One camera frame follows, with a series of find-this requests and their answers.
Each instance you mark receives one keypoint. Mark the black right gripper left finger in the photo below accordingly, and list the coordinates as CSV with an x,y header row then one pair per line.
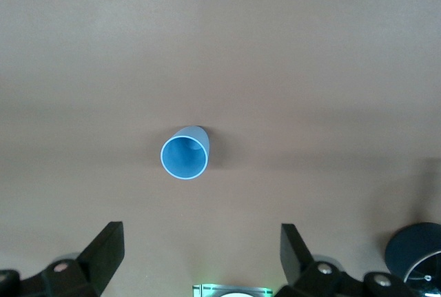
x,y
86,276

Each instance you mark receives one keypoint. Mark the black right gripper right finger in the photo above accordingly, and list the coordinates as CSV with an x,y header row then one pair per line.
x,y
310,276

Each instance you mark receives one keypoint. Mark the blue plastic cup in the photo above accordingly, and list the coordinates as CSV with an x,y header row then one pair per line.
x,y
184,155

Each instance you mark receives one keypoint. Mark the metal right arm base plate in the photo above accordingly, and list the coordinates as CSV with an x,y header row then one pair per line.
x,y
206,290

